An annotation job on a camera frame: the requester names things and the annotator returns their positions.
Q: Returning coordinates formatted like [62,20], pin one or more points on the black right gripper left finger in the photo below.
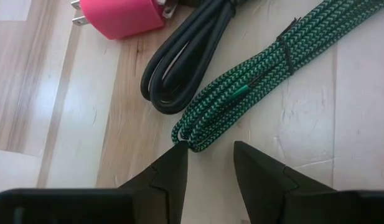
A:
[166,186]

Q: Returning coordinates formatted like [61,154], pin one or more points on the green marker pen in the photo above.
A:
[241,81]

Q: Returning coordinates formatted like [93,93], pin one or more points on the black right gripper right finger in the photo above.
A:
[260,186]

